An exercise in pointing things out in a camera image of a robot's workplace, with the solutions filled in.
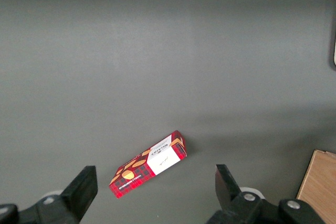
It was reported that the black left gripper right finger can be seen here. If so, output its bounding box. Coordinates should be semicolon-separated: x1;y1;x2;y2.
206;164;325;224

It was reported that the oak wood drawer cabinet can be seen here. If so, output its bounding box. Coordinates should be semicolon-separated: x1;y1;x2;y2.
296;150;336;224

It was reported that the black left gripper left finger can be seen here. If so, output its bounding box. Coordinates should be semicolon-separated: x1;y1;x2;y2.
0;165;98;224

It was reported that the red tartan cookie box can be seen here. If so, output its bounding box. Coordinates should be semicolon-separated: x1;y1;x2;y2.
109;130;187;199

